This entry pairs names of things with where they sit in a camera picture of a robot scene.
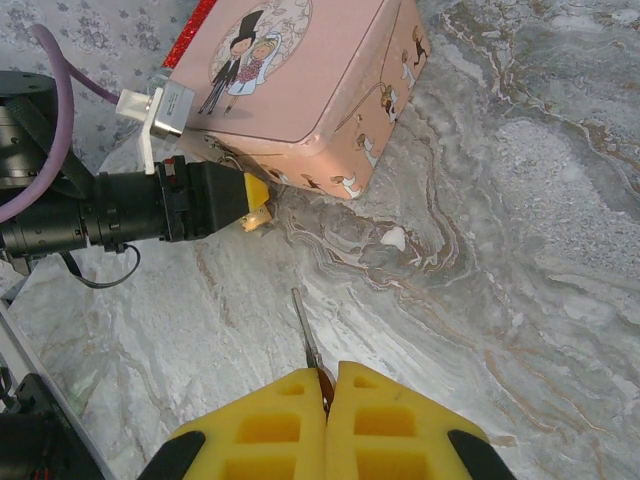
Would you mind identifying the pink wedding tin box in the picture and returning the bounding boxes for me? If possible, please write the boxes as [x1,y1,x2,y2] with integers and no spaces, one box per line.
[172,0,432,200]

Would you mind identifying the silver key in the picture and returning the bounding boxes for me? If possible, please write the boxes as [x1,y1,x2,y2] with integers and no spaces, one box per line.
[291,287,337,416]

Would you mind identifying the red glitter tube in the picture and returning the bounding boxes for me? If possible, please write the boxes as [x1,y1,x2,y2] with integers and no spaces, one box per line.
[145,0,217,96]

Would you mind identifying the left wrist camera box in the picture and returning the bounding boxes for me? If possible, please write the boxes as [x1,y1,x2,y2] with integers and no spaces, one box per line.
[115,81,197,176]

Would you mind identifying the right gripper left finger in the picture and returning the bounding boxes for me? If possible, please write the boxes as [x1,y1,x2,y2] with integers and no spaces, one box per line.
[143,367,330,480]

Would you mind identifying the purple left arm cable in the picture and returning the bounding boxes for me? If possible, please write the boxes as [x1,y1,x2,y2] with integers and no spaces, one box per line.
[0,23,126,225]

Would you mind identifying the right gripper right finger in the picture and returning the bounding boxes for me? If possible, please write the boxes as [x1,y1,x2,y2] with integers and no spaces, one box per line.
[324,359,517,480]

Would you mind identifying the thin black cable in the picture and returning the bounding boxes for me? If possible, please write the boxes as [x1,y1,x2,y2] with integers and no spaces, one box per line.
[60,243,142,290]

